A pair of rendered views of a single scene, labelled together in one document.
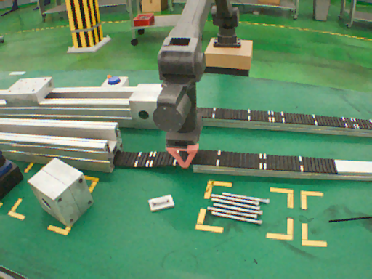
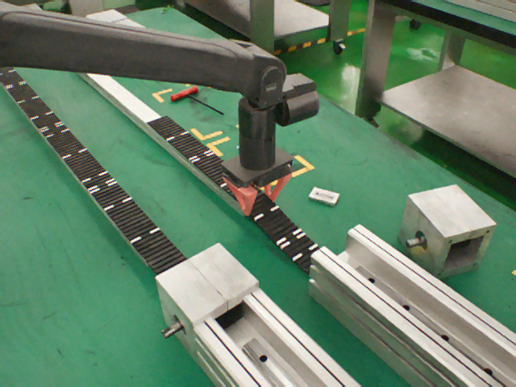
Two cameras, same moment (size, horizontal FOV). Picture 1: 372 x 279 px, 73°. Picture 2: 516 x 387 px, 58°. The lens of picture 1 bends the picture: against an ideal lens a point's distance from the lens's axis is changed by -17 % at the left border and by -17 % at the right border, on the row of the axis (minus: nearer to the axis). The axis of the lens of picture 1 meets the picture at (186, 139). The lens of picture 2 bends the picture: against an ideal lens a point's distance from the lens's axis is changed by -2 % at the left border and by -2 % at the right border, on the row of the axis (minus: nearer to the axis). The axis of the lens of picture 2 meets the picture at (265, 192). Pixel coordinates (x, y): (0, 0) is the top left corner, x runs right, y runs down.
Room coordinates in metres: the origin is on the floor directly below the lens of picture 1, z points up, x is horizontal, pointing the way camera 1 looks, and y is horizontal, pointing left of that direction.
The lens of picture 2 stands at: (1.01, 0.41, 1.33)
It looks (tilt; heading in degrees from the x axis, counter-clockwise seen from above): 39 degrees down; 220
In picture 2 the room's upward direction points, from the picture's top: straight up
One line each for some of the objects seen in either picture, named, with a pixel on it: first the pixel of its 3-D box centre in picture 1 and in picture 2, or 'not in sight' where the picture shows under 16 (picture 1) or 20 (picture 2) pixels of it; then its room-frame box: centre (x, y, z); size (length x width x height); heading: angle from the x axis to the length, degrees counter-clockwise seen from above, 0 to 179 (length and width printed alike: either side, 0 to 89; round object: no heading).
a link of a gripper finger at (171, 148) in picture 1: (184, 147); (264, 183); (0.52, 0.00, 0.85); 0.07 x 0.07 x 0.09; 79
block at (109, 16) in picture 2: not in sight; (106, 32); (0.22, -0.87, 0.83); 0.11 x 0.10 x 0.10; 169
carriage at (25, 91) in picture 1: (30, 94); not in sight; (0.83, 0.53, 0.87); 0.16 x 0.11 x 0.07; 78
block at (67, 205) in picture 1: (65, 189); (437, 233); (0.42, 0.28, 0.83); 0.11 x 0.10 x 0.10; 147
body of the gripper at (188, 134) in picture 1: (184, 118); (257, 151); (0.53, 0.00, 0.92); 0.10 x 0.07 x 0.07; 169
